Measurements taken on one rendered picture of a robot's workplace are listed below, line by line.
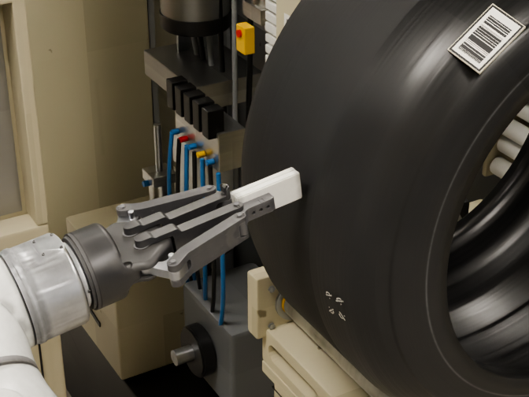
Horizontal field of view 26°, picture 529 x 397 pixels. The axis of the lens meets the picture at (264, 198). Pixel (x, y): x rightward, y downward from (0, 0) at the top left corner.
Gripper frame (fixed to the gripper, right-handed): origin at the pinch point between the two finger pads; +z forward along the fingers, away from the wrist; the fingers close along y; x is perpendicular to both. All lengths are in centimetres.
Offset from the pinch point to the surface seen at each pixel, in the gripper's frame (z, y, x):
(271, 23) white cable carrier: 25, 44, 5
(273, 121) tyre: 5.7, 7.9, -2.6
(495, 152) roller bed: 60, 40, 38
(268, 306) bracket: 10.1, 25.3, 35.1
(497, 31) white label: 19.9, -10.7, -14.4
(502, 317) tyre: 34, 6, 37
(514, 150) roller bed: 61, 36, 36
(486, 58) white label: 17.8, -11.7, -12.9
